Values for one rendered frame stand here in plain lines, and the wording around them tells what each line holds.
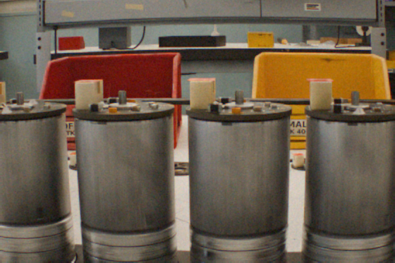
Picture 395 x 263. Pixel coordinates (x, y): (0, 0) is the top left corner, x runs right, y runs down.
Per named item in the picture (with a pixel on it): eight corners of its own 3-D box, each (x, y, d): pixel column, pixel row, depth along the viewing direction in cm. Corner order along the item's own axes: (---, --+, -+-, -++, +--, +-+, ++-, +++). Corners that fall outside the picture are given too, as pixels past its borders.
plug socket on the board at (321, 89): (343, 111, 15) (343, 81, 14) (307, 110, 15) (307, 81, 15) (340, 106, 15) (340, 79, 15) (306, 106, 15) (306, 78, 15)
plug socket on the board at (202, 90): (223, 110, 15) (222, 80, 15) (185, 110, 15) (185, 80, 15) (226, 106, 16) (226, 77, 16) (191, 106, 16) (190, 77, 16)
